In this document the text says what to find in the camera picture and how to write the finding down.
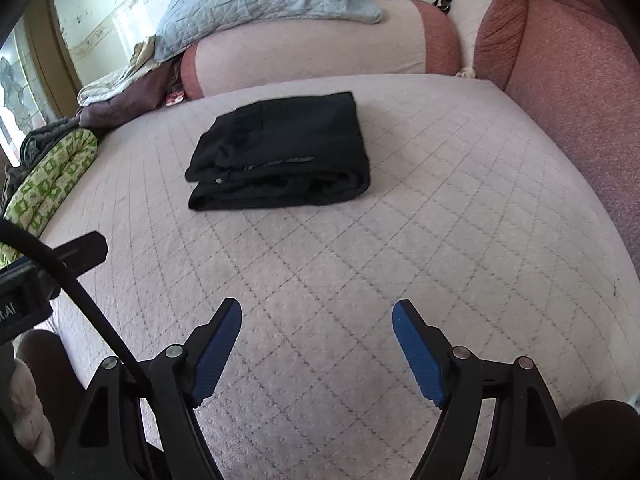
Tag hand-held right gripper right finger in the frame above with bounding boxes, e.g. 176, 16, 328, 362
391, 300, 568, 480

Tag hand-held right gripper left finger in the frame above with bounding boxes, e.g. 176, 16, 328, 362
54, 298, 243, 480

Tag pink quilted bed cover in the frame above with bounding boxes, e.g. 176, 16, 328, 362
37, 74, 640, 480

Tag green patterned blanket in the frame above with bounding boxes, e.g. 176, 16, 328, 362
0, 129, 99, 268

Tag patterned glass window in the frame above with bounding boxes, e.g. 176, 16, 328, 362
0, 0, 83, 161

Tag red back cushion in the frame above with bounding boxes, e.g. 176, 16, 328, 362
472, 0, 640, 281

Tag pale pink cushion red trim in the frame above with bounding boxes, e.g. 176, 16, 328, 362
415, 0, 601, 78

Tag black pants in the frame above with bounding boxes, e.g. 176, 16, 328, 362
185, 91, 372, 212

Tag grey folded cloth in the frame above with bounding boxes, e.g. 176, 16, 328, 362
2, 117, 83, 196

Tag person's dark brown clothing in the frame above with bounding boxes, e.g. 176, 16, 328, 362
562, 400, 640, 480
22, 332, 90, 461

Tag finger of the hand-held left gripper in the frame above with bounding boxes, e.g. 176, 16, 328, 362
50, 232, 109, 281

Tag pale folded quilt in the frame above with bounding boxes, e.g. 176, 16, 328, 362
77, 40, 176, 107

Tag person's left hand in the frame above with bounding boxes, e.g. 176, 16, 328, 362
0, 345, 56, 468

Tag pink bolster with red ends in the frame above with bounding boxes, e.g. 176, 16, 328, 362
180, 0, 463, 103

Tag black cable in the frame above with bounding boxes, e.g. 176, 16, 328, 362
0, 220, 151, 401

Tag purple-brown blanket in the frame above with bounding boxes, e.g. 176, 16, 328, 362
77, 60, 186, 131

